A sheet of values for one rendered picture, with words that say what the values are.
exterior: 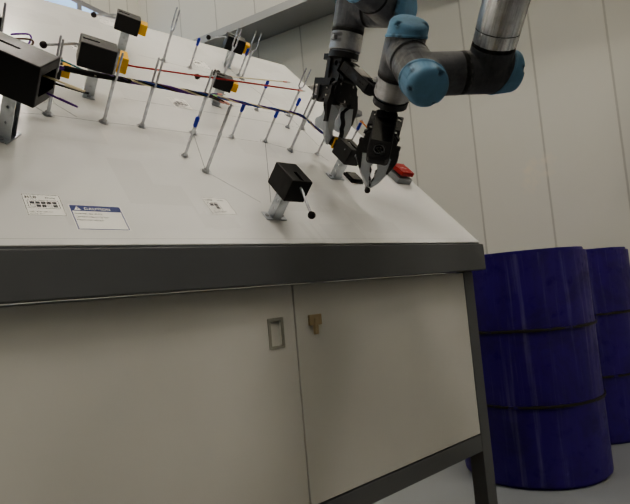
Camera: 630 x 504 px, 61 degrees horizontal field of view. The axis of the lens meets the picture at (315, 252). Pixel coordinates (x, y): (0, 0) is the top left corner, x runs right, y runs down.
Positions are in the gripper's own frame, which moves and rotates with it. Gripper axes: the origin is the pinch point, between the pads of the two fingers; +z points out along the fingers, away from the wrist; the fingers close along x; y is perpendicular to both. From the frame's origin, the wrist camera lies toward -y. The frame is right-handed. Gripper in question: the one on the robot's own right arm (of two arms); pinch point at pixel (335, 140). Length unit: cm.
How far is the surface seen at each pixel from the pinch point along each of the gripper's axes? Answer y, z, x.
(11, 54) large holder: -10, -4, 71
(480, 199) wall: 93, 19, -213
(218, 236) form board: -24, 19, 43
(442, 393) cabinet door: -34, 52, -14
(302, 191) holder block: -25.2, 10.0, 28.4
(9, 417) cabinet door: -30, 40, 73
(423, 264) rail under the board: -27.4, 23.4, -6.8
